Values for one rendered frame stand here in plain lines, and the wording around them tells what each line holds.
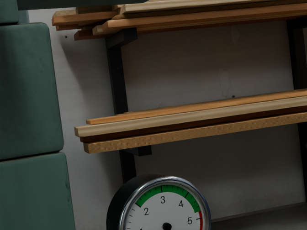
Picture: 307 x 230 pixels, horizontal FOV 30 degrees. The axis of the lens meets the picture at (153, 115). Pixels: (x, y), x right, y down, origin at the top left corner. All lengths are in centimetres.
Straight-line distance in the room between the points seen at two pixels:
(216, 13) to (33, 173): 215
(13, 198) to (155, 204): 10
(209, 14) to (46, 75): 212
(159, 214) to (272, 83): 281
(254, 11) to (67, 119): 102
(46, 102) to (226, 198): 271
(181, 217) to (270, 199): 282
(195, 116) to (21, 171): 209
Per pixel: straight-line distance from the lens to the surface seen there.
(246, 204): 313
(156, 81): 291
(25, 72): 39
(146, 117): 243
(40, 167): 40
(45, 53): 40
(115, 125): 237
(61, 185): 40
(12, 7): 40
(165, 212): 36
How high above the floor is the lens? 75
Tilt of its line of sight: 3 degrees down
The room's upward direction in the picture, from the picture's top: 7 degrees counter-clockwise
